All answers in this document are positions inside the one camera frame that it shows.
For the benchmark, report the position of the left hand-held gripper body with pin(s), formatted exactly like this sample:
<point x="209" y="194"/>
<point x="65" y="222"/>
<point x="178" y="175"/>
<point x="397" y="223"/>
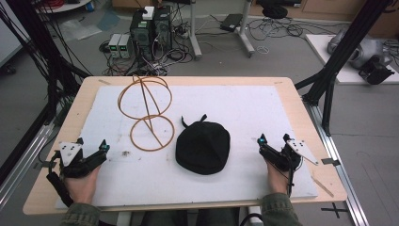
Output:
<point x="70" y="152"/>

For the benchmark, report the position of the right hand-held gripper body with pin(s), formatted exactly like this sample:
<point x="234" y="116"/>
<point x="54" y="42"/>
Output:
<point x="279" y="157"/>

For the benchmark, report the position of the person's right hand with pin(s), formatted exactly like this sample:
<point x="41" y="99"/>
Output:
<point x="276" y="180"/>

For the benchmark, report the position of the person's left hand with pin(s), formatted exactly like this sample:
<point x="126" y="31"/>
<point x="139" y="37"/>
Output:
<point x="82" y="185"/>

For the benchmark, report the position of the black tape strip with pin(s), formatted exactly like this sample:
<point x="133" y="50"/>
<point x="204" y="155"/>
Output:
<point x="331" y="161"/>
<point x="44" y="164"/>

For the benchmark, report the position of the light wooden table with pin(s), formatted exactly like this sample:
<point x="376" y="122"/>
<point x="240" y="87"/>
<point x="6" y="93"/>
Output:
<point x="301" y="94"/>

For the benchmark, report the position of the thin wooden stick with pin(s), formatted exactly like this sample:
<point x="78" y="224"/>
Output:
<point x="322" y="186"/>

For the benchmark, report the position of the white foam mat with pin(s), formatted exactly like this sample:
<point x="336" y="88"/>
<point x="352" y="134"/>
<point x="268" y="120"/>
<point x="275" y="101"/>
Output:
<point x="219" y="103"/>

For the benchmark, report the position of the black knit hat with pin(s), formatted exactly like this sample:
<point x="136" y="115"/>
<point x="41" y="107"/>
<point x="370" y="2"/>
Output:
<point x="203" y="147"/>

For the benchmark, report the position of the white table leg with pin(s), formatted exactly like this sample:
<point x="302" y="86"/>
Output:
<point x="254" y="216"/>
<point x="124" y="219"/>

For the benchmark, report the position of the black tape cross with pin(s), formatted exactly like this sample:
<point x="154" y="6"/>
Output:
<point x="335" y="209"/>

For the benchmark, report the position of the white platform board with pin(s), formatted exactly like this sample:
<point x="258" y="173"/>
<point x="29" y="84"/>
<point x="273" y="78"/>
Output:
<point x="345" y="73"/>

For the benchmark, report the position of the grey power supply unit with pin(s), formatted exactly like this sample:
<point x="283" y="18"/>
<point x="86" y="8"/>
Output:
<point x="114" y="45"/>
<point x="125" y="46"/>

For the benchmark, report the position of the grey desk leg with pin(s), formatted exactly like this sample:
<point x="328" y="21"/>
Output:
<point x="194" y="34"/>
<point x="244" y="34"/>

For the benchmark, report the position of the clear plastic sheet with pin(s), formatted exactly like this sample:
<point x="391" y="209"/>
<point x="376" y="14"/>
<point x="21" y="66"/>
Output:
<point x="80" y="29"/>

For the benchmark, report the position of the black device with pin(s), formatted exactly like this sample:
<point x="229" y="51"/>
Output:
<point x="376" y="70"/>

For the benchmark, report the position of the black computer tower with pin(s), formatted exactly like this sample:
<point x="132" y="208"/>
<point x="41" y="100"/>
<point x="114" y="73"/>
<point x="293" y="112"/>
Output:
<point x="141" y="34"/>
<point x="163" y="26"/>

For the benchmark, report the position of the grey rounded shell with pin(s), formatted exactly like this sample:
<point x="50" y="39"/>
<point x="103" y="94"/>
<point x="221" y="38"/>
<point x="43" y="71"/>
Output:
<point x="367" y="47"/>

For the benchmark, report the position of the black flat box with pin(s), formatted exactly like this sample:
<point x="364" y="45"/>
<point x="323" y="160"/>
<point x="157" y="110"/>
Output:
<point x="231" y="22"/>

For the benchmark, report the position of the black stool base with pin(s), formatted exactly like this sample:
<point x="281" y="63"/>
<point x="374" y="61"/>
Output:
<point x="274" y="12"/>

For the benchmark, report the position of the blue tape roll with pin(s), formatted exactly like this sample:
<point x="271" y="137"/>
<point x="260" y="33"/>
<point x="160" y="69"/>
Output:
<point x="90" y="6"/>

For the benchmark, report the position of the round white table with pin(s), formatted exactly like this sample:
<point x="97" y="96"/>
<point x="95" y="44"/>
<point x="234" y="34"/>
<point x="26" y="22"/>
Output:
<point x="62" y="7"/>

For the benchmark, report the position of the white box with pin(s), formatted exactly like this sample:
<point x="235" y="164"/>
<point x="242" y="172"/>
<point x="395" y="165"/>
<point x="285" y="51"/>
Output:
<point x="148" y="12"/>

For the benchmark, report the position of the aluminium rail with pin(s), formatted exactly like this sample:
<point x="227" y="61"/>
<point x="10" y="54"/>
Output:
<point x="28" y="157"/>
<point x="338" y="163"/>

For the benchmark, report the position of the black metal frame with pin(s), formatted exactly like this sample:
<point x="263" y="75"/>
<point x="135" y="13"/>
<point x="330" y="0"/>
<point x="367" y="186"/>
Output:
<point x="345" y="47"/>
<point x="40" y="56"/>

